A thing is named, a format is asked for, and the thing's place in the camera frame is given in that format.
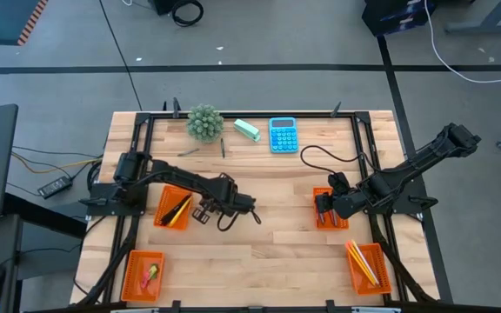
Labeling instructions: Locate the black frame strut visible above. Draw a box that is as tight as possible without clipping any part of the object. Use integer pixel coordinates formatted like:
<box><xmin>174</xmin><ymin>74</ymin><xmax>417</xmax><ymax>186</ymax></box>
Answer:
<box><xmin>74</xmin><ymin>215</ymin><xmax>141</xmax><ymax>305</ymax></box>
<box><xmin>370</xmin><ymin>215</ymin><xmax>437</xmax><ymax>305</ymax></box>

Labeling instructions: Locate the thin black floor cable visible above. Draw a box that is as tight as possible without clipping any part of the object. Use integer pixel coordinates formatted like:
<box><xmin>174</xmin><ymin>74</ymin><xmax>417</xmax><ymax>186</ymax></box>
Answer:
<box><xmin>99</xmin><ymin>0</ymin><xmax>144</xmax><ymax>112</ymax></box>

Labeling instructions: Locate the hazard striped blue platform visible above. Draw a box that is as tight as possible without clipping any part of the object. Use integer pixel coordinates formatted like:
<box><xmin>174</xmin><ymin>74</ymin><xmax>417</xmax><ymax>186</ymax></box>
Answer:
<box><xmin>0</xmin><ymin>0</ymin><xmax>50</xmax><ymax>47</ymax></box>

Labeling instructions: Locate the black equipment case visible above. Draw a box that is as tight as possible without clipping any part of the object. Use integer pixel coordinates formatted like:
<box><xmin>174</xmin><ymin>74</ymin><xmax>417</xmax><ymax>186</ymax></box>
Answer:
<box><xmin>361</xmin><ymin>0</ymin><xmax>438</xmax><ymax>38</ymax></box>

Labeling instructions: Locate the black equipment base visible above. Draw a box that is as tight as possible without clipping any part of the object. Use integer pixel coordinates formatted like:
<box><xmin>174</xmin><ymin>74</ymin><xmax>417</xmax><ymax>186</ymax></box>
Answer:
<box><xmin>148</xmin><ymin>0</ymin><xmax>176</xmax><ymax>17</ymax></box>

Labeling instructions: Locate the orange plastic mesh bin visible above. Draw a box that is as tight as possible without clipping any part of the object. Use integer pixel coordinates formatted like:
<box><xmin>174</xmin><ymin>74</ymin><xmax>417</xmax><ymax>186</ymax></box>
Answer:
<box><xmin>153</xmin><ymin>184</ymin><xmax>194</xmax><ymax>231</ymax></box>
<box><xmin>311</xmin><ymin>186</ymin><xmax>350</xmax><ymax>231</ymax></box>
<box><xmin>120</xmin><ymin>250</ymin><xmax>166</xmax><ymax>303</ymax></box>
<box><xmin>344</xmin><ymin>241</ymin><xmax>393</xmax><ymax>296</ymax></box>

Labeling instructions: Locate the black pen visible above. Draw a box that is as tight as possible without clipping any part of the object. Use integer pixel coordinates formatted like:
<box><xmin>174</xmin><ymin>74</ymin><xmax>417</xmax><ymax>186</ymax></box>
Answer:
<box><xmin>161</xmin><ymin>194</ymin><xmax>193</xmax><ymax>225</ymax></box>
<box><xmin>159</xmin><ymin>200</ymin><xmax>187</xmax><ymax>227</ymax></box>

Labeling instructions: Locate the mint green stapler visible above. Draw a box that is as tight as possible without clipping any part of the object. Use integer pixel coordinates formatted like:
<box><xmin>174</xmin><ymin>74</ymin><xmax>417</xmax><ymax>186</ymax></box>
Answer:
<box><xmin>233</xmin><ymin>118</ymin><xmax>262</xmax><ymax>143</ymax></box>

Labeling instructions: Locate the blue calculator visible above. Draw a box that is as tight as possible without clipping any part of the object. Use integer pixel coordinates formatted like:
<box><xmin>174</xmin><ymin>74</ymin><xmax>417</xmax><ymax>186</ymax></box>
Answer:
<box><xmin>268</xmin><ymin>117</ymin><xmax>299</xmax><ymax>154</ymax></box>

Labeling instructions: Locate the black cable coil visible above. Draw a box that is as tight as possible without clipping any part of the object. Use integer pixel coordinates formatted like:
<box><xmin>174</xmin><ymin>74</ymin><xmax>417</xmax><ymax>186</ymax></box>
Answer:
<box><xmin>170</xmin><ymin>0</ymin><xmax>204</xmax><ymax>28</ymax></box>

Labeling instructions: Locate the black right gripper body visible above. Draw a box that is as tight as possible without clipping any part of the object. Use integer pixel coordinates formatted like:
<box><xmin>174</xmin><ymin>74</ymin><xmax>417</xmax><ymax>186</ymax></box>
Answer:
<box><xmin>314</xmin><ymin>170</ymin><xmax>368</xmax><ymax>221</ymax></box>

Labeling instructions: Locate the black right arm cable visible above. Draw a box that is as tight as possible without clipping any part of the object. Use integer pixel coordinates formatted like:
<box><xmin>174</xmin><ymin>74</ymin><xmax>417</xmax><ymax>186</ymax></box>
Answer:
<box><xmin>299</xmin><ymin>144</ymin><xmax>382</xmax><ymax>176</ymax></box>

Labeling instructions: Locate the white cable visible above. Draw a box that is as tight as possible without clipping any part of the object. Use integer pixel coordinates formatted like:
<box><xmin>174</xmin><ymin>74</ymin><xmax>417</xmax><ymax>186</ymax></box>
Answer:
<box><xmin>423</xmin><ymin>0</ymin><xmax>501</xmax><ymax>84</ymax></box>

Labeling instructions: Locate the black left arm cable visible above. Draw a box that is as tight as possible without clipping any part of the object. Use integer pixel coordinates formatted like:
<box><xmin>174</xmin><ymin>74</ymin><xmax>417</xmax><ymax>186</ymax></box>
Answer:
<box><xmin>135</xmin><ymin>167</ymin><xmax>263</xmax><ymax>233</ymax></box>

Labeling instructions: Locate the black power brick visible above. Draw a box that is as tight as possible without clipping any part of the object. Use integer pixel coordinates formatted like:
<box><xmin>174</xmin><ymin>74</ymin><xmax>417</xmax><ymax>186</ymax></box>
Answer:
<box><xmin>37</xmin><ymin>175</ymin><xmax>74</xmax><ymax>200</ymax></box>

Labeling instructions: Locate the green succulent potted plant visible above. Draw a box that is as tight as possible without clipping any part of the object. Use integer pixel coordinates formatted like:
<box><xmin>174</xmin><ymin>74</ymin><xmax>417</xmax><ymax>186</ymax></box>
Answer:
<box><xmin>184</xmin><ymin>103</ymin><xmax>225</xmax><ymax>144</ymax></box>

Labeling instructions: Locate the yellow-orange pencil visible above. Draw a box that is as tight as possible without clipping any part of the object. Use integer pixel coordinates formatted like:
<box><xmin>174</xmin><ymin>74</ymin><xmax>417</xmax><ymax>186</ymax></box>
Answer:
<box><xmin>346</xmin><ymin>240</ymin><xmax>377</xmax><ymax>287</ymax></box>
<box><xmin>344</xmin><ymin>242</ymin><xmax>374</xmax><ymax>286</ymax></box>

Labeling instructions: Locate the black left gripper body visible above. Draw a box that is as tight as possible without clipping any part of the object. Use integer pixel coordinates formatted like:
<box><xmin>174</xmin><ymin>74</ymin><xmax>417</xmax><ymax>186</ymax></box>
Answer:
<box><xmin>191</xmin><ymin>172</ymin><xmax>258</xmax><ymax>225</ymax></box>

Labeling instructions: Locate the yellow pen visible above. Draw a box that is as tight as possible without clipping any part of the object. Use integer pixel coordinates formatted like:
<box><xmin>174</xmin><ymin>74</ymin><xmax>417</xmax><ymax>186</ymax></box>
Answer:
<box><xmin>167</xmin><ymin>197</ymin><xmax>193</xmax><ymax>229</ymax></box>

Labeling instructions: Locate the yellow floor cable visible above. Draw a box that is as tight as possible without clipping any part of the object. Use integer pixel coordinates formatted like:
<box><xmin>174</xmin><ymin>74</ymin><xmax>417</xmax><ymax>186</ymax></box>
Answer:
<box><xmin>10</xmin><ymin>150</ymin><xmax>103</xmax><ymax>175</ymax></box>

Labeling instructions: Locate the black table frame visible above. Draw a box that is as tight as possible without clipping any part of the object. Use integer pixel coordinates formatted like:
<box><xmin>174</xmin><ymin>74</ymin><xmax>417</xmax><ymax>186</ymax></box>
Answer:
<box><xmin>102</xmin><ymin>110</ymin><xmax>408</xmax><ymax>313</ymax></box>

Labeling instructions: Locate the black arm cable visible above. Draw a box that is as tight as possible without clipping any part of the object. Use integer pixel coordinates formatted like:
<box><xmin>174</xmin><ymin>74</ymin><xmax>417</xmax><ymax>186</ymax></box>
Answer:
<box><xmin>135</xmin><ymin>167</ymin><xmax>263</xmax><ymax>233</ymax></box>
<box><xmin>299</xmin><ymin>144</ymin><xmax>382</xmax><ymax>176</ymax></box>

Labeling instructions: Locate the white pencil yellow cap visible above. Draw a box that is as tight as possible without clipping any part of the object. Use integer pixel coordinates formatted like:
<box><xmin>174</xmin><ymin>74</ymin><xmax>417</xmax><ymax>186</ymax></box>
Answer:
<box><xmin>351</xmin><ymin>238</ymin><xmax>381</xmax><ymax>286</ymax></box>

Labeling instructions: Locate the grey metal table leg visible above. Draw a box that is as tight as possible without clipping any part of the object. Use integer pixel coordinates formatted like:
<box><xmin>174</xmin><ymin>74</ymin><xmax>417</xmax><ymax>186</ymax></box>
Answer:
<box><xmin>444</xmin><ymin>0</ymin><xmax>501</xmax><ymax>36</ymax></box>

